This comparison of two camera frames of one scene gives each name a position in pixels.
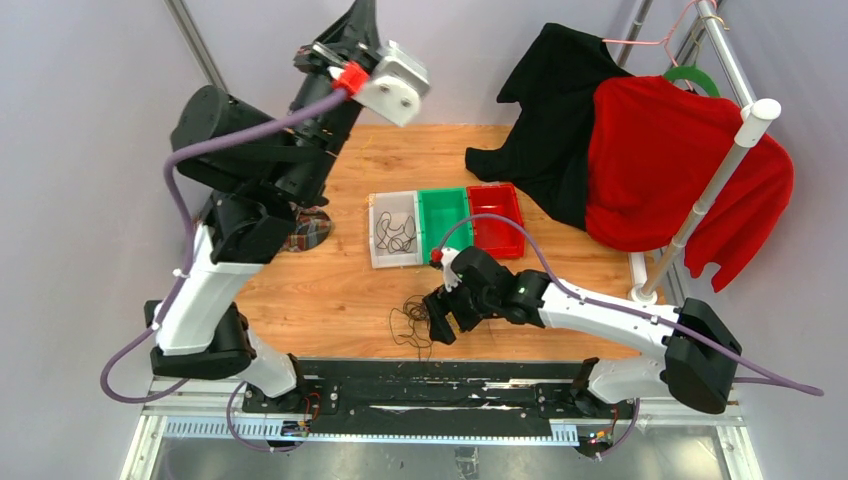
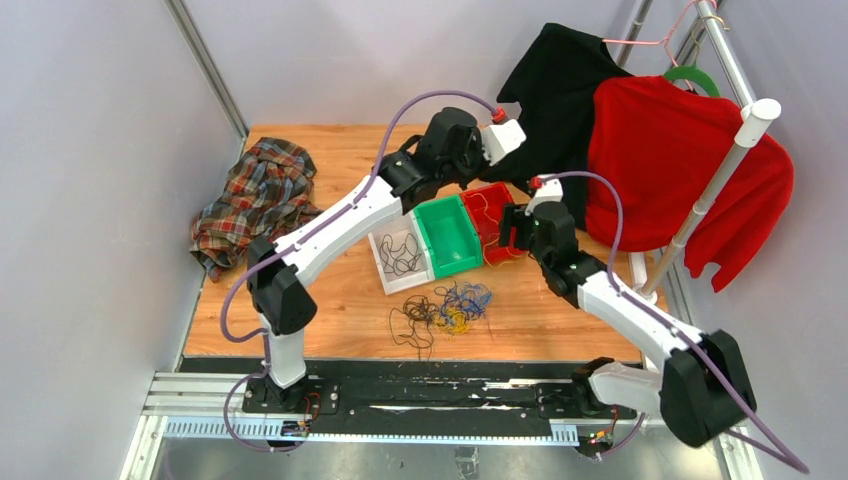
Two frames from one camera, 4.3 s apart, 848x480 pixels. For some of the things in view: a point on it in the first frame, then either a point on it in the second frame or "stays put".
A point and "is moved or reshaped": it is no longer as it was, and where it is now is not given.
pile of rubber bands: x=411 y=324 stays put
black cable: x=398 y=239 is moved or reshaped
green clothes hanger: x=692 y=72 stays put
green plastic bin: x=445 y=220 stays put
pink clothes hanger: x=664 y=41 stays put
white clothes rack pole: x=757 y=117 stays put
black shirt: x=546 y=154 stays put
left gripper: x=356 y=36 → x=477 y=146
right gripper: x=440 y=305 → x=514 y=216
